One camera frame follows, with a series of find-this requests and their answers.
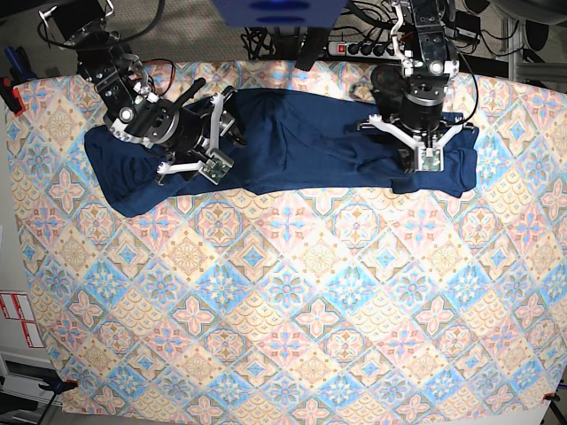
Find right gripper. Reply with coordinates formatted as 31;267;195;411
156;86;236;184

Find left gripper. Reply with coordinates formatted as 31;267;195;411
356;92;476;151

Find blue long-sleeve shirt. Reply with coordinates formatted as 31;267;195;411
84;89;478;218

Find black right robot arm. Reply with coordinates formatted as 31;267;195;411
37;1;246;184

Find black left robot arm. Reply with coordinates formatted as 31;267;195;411
357;1;466;152

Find white power strip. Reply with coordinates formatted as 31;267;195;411
327;41;396;60

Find blue clamp upper left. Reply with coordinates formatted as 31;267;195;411
4;46;37;84

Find blue clamp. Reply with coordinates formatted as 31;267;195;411
38;377;78;395
4;46;37;84

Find red black clamp left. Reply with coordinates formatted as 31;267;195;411
1;77;26;117

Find patterned tile tablecloth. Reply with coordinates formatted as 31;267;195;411
6;75;566;424

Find red white label stickers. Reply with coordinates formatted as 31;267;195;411
1;291;43;349

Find blue clamp lower left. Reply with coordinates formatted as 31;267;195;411
38;377;78;395

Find orange clamp lower right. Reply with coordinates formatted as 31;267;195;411
543;393;561;403

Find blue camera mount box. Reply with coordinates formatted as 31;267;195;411
213;0;347;28

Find black bracket under camera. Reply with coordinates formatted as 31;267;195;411
295;27;330;72

